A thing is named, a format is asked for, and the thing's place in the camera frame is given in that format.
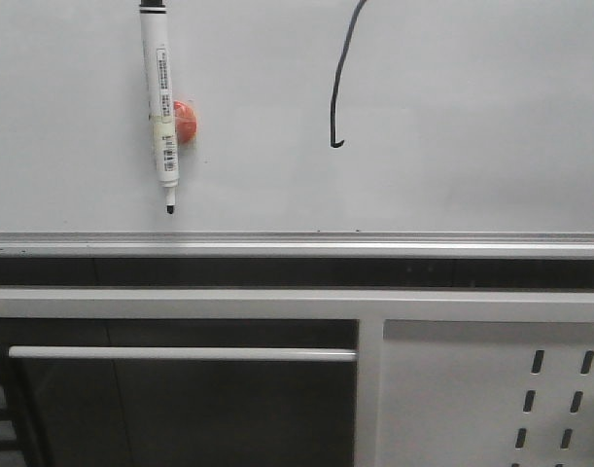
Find white horizontal bar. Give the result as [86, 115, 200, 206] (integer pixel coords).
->
[8, 345, 357, 362]

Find red round magnet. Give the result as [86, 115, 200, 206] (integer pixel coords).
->
[174, 100, 197, 145]

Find white whiteboard marker pen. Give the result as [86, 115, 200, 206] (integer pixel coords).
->
[139, 1, 180, 215]

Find white perforated metal panel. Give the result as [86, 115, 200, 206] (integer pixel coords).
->
[377, 320, 594, 466]

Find white metal stand frame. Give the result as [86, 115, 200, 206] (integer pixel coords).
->
[0, 287, 594, 466]

